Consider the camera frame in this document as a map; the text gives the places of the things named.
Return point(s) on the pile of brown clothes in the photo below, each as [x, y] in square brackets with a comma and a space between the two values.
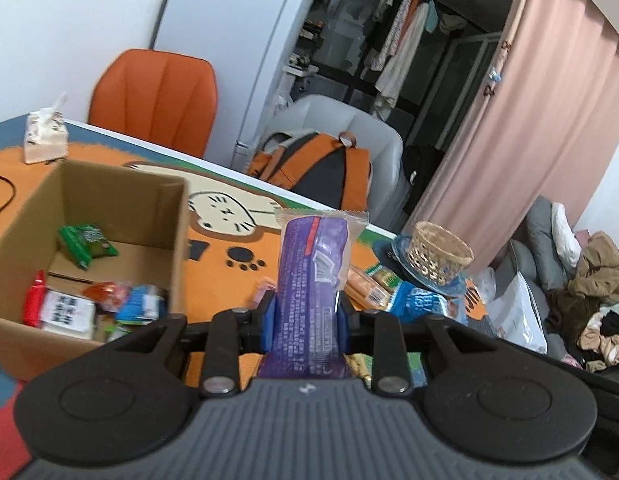
[597, 265]

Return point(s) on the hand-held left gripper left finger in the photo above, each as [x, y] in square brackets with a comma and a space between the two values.
[269, 327]

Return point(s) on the white hanging garment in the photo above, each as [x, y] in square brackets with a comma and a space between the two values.
[402, 60]

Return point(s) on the white pillow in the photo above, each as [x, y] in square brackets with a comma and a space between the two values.
[564, 235]

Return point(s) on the grey sofa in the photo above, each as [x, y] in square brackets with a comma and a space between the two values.
[534, 225]

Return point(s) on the blue plate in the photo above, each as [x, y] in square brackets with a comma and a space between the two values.
[393, 252]

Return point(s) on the grey chair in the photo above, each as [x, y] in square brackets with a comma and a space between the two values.
[339, 115]

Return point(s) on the white refrigerator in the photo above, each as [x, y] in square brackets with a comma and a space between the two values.
[229, 50]

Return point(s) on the orange and black backpack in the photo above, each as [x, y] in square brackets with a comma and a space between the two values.
[334, 170]

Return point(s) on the blue and white snack packet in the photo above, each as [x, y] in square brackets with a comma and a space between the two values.
[142, 305]

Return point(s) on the brown cardboard box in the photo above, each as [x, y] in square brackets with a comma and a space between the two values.
[119, 205]

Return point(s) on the floral hanging garment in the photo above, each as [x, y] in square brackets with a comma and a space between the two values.
[389, 35]

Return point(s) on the orange biscuit packet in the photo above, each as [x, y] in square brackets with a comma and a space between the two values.
[369, 285]

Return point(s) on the colourful cartoon table mat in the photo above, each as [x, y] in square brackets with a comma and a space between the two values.
[214, 282]

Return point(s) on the patterned tissue pack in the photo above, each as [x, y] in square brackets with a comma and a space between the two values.
[44, 141]

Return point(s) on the orange red snack packet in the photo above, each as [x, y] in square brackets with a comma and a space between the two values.
[106, 296]

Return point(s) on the orange chair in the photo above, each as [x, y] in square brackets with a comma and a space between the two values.
[154, 100]

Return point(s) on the pink curtain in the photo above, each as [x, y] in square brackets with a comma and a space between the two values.
[539, 110]

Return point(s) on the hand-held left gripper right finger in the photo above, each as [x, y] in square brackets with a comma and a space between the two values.
[343, 327]

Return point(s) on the white plastic bag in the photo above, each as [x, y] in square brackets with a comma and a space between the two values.
[519, 310]

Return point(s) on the woven wicker basket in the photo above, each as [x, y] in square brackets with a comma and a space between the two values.
[434, 255]

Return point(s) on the purple wafer packet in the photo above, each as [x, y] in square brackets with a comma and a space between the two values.
[312, 270]

